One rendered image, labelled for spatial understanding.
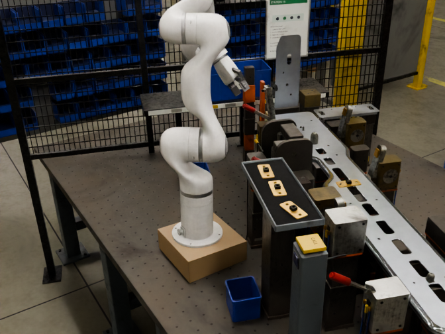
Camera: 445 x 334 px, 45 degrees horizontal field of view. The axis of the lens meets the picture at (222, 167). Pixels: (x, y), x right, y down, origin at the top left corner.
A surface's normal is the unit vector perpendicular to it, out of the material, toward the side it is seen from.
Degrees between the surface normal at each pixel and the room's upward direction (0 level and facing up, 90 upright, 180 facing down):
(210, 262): 90
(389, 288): 0
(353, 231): 90
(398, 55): 90
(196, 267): 90
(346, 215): 0
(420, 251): 0
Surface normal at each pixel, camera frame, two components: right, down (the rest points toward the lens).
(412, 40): 0.53, 0.40
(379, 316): 0.22, 0.47
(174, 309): -0.02, -0.88
